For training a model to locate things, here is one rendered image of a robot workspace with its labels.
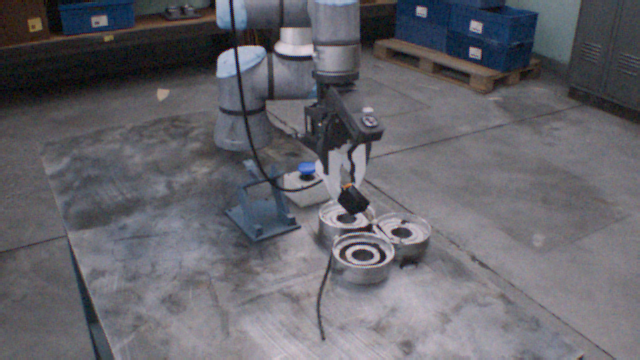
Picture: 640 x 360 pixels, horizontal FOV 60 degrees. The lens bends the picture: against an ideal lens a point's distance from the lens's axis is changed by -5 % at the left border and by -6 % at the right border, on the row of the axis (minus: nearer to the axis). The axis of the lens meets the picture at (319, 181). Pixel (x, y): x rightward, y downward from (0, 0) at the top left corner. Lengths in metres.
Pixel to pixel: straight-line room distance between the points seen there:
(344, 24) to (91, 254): 0.60
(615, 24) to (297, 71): 3.32
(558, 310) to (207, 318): 1.67
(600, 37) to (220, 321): 3.93
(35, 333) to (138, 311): 1.32
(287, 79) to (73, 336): 1.24
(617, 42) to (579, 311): 2.49
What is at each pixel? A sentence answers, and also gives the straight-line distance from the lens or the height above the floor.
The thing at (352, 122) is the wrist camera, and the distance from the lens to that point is 0.87.
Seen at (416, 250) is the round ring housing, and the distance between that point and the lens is 1.04.
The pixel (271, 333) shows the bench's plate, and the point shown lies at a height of 0.80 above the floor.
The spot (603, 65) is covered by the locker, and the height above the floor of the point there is 0.33.
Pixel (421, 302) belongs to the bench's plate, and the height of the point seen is 0.80.
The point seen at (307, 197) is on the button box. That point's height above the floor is 0.82.
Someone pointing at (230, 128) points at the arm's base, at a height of 0.85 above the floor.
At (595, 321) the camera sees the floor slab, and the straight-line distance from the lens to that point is 2.36.
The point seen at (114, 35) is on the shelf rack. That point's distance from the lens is 4.30.
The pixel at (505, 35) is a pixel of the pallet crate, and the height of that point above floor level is 0.43.
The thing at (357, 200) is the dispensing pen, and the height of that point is 0.93.
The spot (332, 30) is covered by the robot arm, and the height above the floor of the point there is 1.20.
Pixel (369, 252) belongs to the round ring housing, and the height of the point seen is 0.82.
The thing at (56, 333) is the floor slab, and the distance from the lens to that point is 2.22.
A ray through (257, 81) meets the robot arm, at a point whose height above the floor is 0.97.
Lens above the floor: 1.40
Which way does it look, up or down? 28 degrees down
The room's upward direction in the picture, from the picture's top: 1 degrees clockwise
